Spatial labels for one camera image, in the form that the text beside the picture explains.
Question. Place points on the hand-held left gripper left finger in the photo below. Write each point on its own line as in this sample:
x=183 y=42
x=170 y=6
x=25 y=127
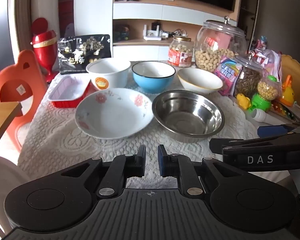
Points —
x=141 y=158

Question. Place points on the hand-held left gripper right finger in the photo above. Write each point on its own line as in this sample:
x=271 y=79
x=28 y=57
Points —
x=162 y=161

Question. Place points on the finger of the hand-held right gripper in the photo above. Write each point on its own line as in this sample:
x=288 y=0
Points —
x=225 y=145
x=272 y=130

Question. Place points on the stainless steel bowl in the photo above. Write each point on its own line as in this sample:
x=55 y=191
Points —
x=187 y=115

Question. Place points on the floral white plate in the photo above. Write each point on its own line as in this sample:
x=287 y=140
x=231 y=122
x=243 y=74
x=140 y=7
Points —
x=112 y=115

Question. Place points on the white bowl with gold rim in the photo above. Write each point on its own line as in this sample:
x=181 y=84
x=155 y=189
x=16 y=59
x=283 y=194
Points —
x=200 y=82

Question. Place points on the blue bowl with black rim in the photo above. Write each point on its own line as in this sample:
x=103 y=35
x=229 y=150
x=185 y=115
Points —
x=152 y=80

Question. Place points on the white bowl with orange label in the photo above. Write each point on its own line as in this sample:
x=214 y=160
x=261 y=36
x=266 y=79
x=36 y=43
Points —
x=110 y=76

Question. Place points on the white plastic tube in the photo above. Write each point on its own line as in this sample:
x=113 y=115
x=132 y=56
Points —
x=259 y=115

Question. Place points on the colourful snack packet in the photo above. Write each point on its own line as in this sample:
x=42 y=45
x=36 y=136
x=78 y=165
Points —
x=286 y=111

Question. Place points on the orange duck toy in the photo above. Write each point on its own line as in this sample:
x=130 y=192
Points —
x=287 y=92

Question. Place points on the green candy dispenser toy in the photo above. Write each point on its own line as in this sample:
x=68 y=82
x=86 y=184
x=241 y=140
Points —
x=266 y=90

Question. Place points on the glass jar of sunflower seeds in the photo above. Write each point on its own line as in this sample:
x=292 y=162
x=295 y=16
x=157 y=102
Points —
x=247 y=80

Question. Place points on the yellow chair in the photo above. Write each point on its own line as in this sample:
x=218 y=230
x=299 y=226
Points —
x=298 y=72

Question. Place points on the pink candy packet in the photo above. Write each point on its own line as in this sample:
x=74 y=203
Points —
x=226 y=77

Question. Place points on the clear bag of candies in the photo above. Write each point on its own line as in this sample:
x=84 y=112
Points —
x=272 y=60

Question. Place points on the white lace tablecloth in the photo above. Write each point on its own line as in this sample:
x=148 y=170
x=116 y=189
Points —
x=65 y=135

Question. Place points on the small robot toy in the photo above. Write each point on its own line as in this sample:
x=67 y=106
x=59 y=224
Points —
x=261 y=43

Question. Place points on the large glass jar of peanuts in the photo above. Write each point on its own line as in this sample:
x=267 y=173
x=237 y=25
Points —
x=215 y=52

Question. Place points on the red foil tray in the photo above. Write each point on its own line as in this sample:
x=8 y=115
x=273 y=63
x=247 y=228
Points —
x=67 y=90

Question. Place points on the peanut jar with red label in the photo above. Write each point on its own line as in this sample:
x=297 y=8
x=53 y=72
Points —
x=181 y=53

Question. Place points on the black snack bag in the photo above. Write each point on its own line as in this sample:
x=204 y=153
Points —
x=85 y=52

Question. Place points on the white router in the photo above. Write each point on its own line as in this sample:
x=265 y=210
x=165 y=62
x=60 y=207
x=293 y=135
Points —
x=152 y=33

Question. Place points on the dark toy truck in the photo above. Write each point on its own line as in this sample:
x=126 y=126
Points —
x=121 y=32

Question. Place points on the wooden table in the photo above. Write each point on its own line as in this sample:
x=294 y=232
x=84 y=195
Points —
x=2 y=115

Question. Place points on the white wooden shelf cabinet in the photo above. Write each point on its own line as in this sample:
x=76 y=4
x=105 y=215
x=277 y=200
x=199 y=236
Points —
x=140 y=12

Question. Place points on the orange bear chair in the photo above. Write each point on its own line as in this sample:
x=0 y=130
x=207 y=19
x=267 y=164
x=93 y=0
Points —
x=27 y=65

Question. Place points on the red swing-top bin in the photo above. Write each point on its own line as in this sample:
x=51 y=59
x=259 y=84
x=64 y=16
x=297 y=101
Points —
x=43 y=47

